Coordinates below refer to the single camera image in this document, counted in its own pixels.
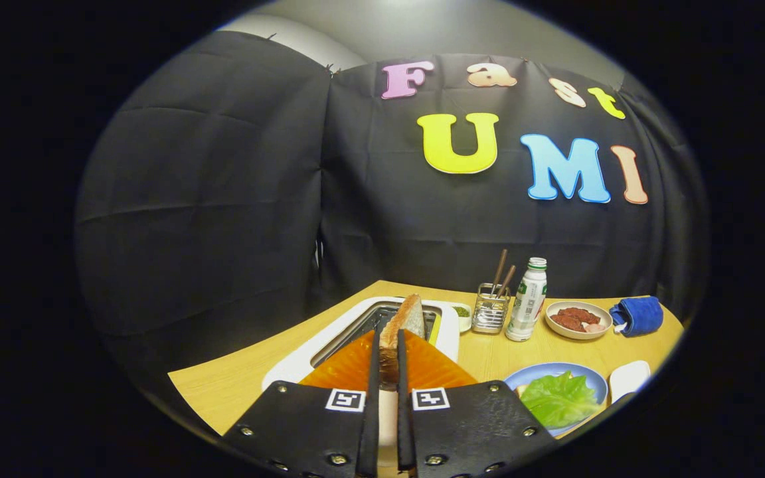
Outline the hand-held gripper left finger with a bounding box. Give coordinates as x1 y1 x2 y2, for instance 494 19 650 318
222 330 381 478

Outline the blue folded towel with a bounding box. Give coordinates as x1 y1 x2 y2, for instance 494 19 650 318
609 296 664 337

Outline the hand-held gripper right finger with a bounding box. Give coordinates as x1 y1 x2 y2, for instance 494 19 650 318
396 330 556 478

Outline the white square plate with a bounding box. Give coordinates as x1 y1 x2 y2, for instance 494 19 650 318
608 360 651 404

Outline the black backdrop cloth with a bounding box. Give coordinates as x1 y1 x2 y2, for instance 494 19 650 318
74 30 712 399

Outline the metal wire utensil holder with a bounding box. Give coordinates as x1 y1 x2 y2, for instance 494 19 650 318
471 283 511 335

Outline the plain toast bread slice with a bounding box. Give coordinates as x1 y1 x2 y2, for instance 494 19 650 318
379 293 426 392

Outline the cream white toaster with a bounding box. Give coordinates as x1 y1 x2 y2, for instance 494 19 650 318
262 296 461 449

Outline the white drink bottle green cap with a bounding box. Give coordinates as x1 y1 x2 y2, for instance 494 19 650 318
505 258 548 342

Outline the beige round plate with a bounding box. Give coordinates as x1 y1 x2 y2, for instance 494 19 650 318
545 301 614 341

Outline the blue round plate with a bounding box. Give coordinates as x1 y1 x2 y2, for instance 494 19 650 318
503 362 609 438

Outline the green lettuce leaf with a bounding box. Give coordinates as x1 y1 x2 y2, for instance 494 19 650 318
521 371 601 429

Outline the white divided seasoning tray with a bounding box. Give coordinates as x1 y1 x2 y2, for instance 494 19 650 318
449 302 473 333

